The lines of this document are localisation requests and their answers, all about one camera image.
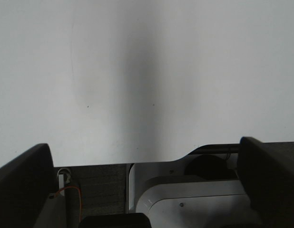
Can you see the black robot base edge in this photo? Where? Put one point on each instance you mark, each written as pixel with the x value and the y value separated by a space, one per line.
pixel 281 153

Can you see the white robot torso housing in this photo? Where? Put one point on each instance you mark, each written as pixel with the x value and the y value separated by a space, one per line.
pixel 200 190

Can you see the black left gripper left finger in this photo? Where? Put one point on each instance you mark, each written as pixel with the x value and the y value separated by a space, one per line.
pixel 25 183

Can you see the grey metal leg bracket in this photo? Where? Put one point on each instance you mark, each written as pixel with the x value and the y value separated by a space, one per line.
pixel 63 176

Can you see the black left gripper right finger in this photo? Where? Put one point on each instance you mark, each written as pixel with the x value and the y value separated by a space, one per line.
pixel 269 186

